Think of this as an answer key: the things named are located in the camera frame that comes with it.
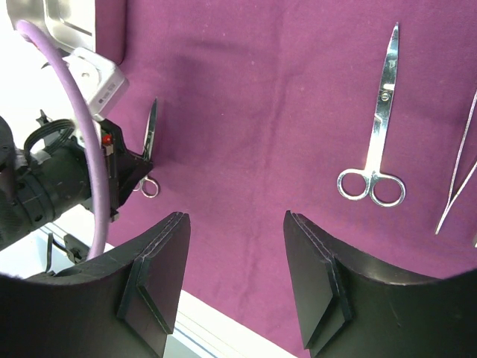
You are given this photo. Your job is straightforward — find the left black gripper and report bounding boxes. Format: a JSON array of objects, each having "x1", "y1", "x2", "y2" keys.
[{"x1": 1, "y1": 119, "x2": 153, "y2": 250}]

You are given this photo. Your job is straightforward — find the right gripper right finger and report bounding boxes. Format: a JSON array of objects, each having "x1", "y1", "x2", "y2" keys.
[{"x1": 283, "y1": 212, "x2": 476, "y2": 357}]

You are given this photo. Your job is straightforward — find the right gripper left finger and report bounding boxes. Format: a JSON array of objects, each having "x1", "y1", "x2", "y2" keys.
[{"x1": 1, "y1": 212, "x2": 191, "y2": 357}]

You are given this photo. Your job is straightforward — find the steel scissors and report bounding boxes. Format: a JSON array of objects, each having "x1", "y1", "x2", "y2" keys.
[
  {"x1": 133, "y1": 98, "x2": 159, "y2": 198},
  {"x1": 336, "y1": 23, "x2": 406, "y2": 207}
]

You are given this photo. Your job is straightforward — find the steel instrument tray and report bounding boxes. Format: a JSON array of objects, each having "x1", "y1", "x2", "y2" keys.
[{"x1": 6, "y1": 0, "x2": 96, "y2": 52}]

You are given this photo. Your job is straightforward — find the purple cloth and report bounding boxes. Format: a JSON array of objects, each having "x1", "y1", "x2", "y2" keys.
[{"x1": 109, "y1": 1, "x2": 476, "y2": 357}]

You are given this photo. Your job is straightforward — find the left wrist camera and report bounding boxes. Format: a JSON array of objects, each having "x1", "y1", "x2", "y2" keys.
[{"x1": 63, "y1": 48, "x2": 129, "y2": 122}]

